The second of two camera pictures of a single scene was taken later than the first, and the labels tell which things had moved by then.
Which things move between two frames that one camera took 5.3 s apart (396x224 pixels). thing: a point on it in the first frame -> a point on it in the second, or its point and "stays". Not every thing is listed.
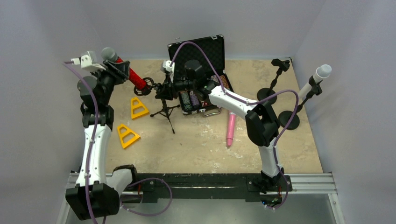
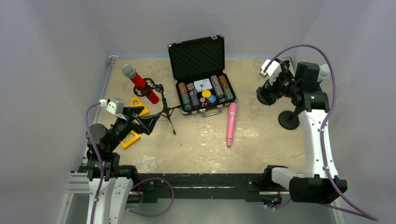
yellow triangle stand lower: [122, 135] stays
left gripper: [117, 69] -> [135, 120]
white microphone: [322, 71] stays
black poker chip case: [210, 51] stays
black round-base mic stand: [286, 117] stays
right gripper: [168, 89] -> [265, 94]
